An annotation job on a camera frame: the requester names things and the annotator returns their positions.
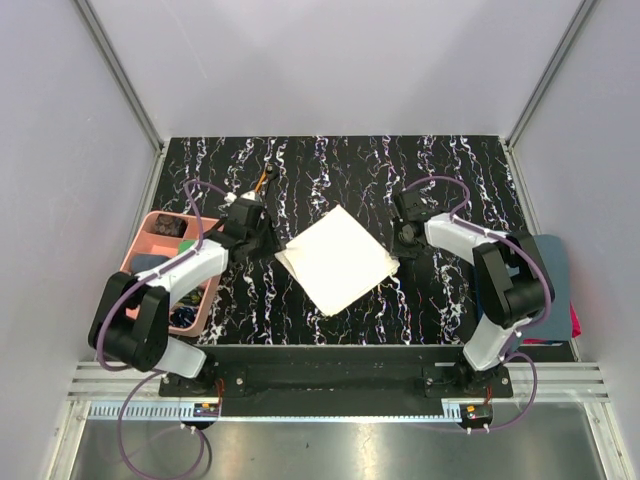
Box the white cloth napkin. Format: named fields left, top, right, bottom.
left=275, top=205, right=399, bottom=316

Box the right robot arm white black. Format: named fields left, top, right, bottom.
left=392, top=190, right=555, bottom=397

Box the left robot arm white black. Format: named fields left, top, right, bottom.
left=88, top=192, right=281, bottom=396

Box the green cloth in tray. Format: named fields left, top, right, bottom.
left=178, top=240, right=196, bottom=254

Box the dark patterned cloth in tray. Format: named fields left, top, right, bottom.
left=151, top=213, right=188, bottom=238

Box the pink compartment tray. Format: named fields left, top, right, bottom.
left=121, top=211, right=228, bottom=338

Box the grey blue cloth in tray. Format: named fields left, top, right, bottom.
left=130, top=253, right=170, bottom=275

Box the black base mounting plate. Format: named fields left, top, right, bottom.
left=159, top=345, right=513, bottom=419

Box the blue folded cloth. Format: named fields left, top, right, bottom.
left=474, top=233, right=576, bottom=344

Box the magenta cloth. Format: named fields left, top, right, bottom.
left=570, top=305, right=582, bottom=338

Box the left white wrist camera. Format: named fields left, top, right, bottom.
left=224, top=190, right=263, bottom=206

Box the orange handled utensil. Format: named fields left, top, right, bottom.
left=254, top=171, right=267, bottom=193

